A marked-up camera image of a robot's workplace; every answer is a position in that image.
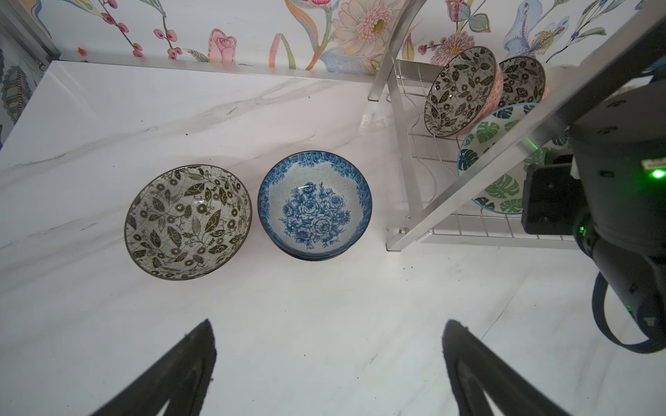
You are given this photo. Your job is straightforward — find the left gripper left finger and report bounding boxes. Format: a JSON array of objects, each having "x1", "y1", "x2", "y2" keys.
[{"x1": 95, "y1": 320, "x2": 217, "y2": 415}]

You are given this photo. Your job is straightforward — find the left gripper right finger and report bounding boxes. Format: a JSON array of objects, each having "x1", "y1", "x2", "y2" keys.
[{"x1": 442, "y1": 320, "x2": 567, "y2": 415}]

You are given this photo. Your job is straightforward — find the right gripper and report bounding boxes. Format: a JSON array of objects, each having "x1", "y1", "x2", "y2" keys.
[{"x1": 521, "y1": 153, "x2": 586, "y2": 236}]

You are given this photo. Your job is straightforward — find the green leaf pattern bowl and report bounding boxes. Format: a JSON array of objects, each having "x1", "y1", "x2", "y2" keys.
[{"x1": 456, "y1": 102, "x2": 571, "y2": 217}]

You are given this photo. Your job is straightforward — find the black floral pattern bowl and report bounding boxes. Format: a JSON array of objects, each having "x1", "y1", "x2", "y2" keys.
[{"x1": 498, "y1": 57, "x2": 546, "y2": 109}]

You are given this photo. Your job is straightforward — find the red pattern bowl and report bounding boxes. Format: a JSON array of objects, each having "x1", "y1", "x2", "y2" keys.
[{"x1": 424, "y1": 47, "x2": 504, "y2": 137}]

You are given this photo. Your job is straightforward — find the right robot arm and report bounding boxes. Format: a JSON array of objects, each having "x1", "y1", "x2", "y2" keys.
[{"x1": 521, "y1": 80, "x2": 665, "y2": 355}]

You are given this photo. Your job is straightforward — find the steel two-tier dish rack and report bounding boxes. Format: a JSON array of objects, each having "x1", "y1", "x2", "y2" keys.
[{"x1": 368, "y1": 1, "x2": 665, "y2": 252}]

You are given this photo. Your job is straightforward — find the blue floral bowl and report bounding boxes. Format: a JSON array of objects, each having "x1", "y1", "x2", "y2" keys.
[{"x1": 257, "y1": 151, "x2": 373, "y2": 261}]

